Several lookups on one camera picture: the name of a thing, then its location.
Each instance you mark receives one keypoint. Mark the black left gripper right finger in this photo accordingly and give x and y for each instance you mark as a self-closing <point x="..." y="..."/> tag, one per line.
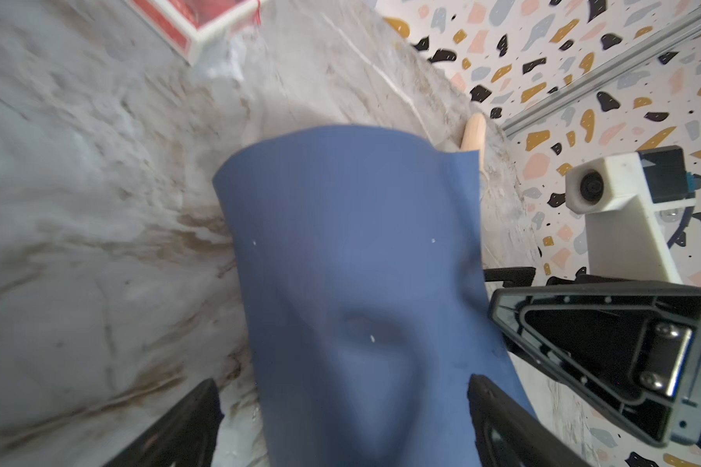
<point x="507" y="435"/>

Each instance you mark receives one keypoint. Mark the red playing card box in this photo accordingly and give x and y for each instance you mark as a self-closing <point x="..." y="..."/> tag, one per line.
<point x="190" y="27"/>

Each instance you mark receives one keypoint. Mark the aluminium right corner post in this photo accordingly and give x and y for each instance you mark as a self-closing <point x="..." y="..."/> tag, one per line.
<point x="658" y="43"/>

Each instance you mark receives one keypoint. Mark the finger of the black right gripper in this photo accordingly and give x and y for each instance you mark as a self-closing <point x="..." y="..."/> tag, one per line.
<point x="512" y="276"/>
<point x="630" y="349"/>

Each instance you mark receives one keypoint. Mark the beige microphone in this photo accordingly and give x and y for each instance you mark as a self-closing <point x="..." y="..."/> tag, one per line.
<point x="474" y="138"/>

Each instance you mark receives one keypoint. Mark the blue wrapping paper sheet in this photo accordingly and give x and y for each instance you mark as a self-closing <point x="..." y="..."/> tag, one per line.
<point x="359" y="257"/>

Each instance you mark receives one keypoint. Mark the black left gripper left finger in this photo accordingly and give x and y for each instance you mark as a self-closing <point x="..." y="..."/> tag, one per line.
<point x="184" y="436"/>

